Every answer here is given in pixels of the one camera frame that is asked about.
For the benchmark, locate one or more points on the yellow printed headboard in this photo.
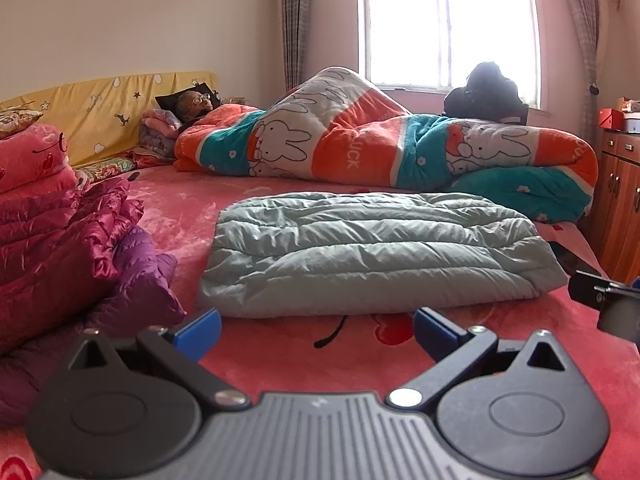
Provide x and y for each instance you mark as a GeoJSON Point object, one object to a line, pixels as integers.
{"type": "Point", "coordinates": [100, 105]}

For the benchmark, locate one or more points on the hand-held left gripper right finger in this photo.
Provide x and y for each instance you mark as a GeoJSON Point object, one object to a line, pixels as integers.
{"type": "Point", "coordinates": [432, 332]}

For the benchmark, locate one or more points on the pink heart bed blanket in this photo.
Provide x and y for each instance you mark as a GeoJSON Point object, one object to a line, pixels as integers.
{"type": "Point", "coordinates": [280, 340]}

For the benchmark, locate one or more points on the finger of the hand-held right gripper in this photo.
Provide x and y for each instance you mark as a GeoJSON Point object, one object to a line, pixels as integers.
{"type": "Point", "coordinates": [582, 287]}

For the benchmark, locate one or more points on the window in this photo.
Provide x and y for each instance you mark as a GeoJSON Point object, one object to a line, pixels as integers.
{"type": "Point", "coordinates": [400, 20]}

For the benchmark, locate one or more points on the red box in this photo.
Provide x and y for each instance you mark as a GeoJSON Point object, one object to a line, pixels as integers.
{"type": "Point", "coordinates": [610, 120]}

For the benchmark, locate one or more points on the folded pink heart blanket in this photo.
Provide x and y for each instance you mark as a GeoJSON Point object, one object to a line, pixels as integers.
{"type": "Point", "coordinates": [30, 160]}

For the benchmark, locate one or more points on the black pillow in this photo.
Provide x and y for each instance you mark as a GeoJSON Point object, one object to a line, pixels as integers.
{"type": "Point", "coordinates": [167, 101]}

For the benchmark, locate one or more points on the orange teal rabbit quilt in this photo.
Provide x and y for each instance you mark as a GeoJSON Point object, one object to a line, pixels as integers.
{"type": "Point", "coordinates": [350, 150]}

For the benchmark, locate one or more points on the purple down coat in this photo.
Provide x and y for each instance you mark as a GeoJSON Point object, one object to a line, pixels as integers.
{"type": "Point", "coordinates": [140, 280]}

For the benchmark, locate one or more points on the black bag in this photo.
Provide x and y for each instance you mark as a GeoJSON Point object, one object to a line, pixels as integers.
{"type": "Point", "coordinates": [485, 92]}

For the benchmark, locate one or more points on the wooden cabinet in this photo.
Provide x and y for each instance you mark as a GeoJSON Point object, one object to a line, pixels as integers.
{"type": "Point", "coordinates": [620, 195]}

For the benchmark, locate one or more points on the maroon down coat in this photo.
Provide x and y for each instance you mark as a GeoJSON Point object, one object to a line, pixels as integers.
{"type": "Point", "coordinates": [55, 240]}

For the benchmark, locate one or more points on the floral pillow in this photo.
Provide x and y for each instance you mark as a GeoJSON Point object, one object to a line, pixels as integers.
{"type": "Point", "coordinates": [17, 121]}

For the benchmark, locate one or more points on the green red floral cushion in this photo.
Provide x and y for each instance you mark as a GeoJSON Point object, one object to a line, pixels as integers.
{"type": "Point", "coordinates": [107, 167]}

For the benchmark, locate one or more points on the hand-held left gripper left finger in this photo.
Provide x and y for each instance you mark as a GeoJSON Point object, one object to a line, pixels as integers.
{"type": "Point", "coordinates": [200, 329]}

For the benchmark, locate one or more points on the folded pink grey blanket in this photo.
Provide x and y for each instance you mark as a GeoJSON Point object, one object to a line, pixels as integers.
{"type": "Point", "coordinates": [157, 135]}

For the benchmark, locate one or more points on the grey checked curtain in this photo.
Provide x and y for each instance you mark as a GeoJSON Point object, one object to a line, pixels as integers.
{"type": "Point", "coordinates": [295, 25]}
{"type": "Point", "coordinates": [580, 25]}

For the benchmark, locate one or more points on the light green down coat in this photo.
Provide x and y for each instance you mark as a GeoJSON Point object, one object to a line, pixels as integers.
{"type": "Point", "coordinates": [370, 255]}

